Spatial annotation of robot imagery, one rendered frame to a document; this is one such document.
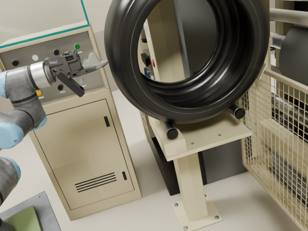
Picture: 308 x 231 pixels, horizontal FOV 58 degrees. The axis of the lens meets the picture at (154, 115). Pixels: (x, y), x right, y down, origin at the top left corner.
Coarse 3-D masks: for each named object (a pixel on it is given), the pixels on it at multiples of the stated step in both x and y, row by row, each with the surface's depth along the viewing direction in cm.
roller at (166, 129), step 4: (164, 124) 111; (168, 124) 109; (172, 124) 109; (164, 128) 110; (168, 128) 107; (172, 128) 106; (168, 132) 106; (172, 132) 106; (176, 132) 106; (168, 136) 106; (172, 136) 106; (176, 136) 107
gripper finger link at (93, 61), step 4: (92, 56) 97; (96, 56) 98; (88, 60) 98; (92, 60) 98; (96, 60) 98; (84, 64) 98; (88, 64) 98; (92, 64) 98; (96, 64) 99; (100, 64) 99; (104, 64) 100; (84, 68) 98; (96, 68) 98
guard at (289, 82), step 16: (288, 80) 104; (288, 96) 107; (288, 112) 110; (304, 112) 100; (272, 128) 126; (288, 128) 114; (256, 144) 148; (272, 144) 131; (256, 160) 153; (256, 176) 159; (272, 176) 140; (304, 176) 113; (272, 192) 144; (288, 208) 133; (304, 224) 122
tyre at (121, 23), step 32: (128, 0) 85; (224, 0) 116; (256, 0) 91; (128, 32) 87; (224, 32) 123; (256, 32) 95; (128, 64) 91; (224, 64) 127; (256, 64) 101; (128, 96) 98; (160, 96) 127; (192, 96) 128; (224, 96) 103
